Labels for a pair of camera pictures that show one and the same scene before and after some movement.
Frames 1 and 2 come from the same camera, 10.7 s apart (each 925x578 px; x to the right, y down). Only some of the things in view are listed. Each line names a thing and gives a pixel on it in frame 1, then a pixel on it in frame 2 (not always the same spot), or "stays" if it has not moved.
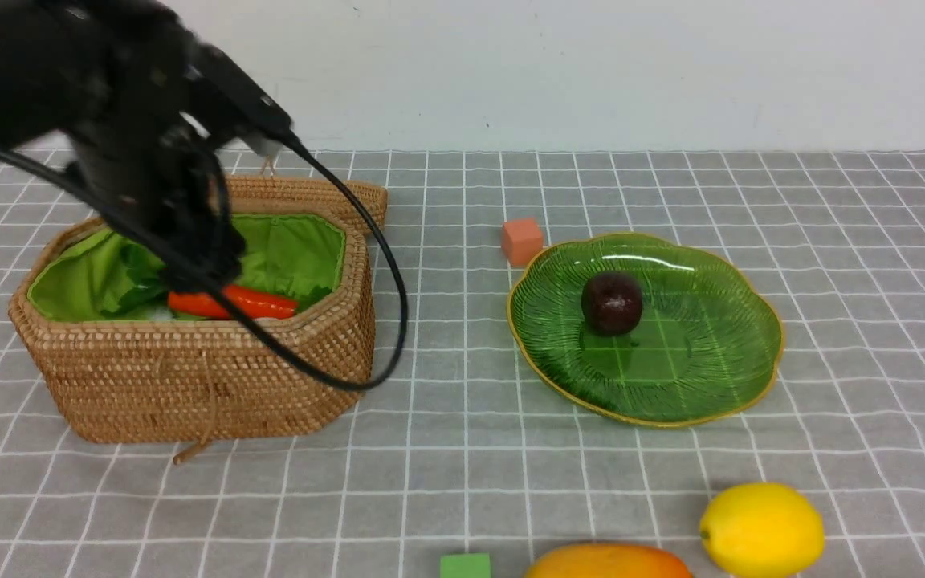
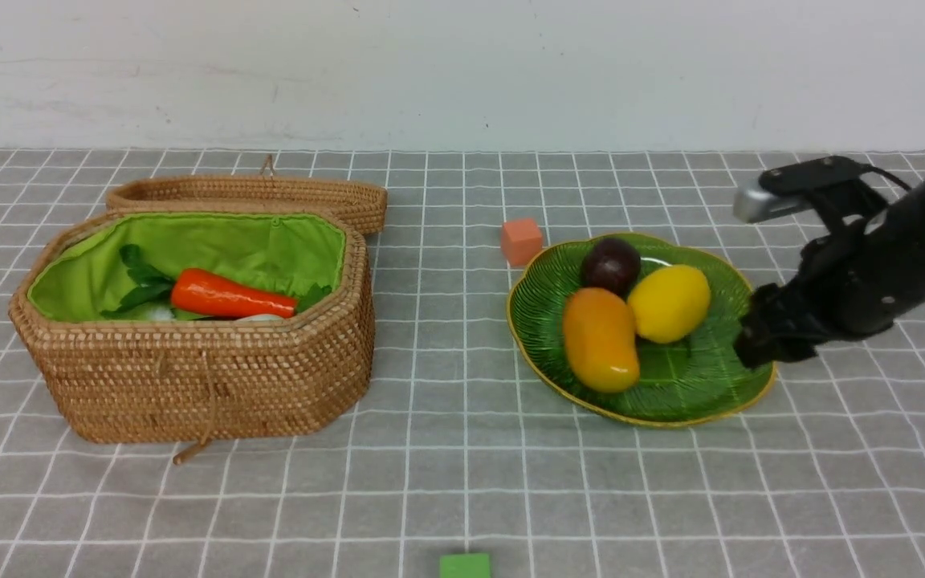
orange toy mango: x=610 y=560 -> x=600 y=333
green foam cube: x=465 y=565 stays
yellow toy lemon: x=763 y=530 -> x=669 y=303
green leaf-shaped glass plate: x=707 y=343 stays
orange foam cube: x=521 y=239 stays
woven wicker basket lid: x=307 y=194 stays
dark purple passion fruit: x=611 y=303 -> x=611 y=264
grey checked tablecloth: x=869 y=256 stays
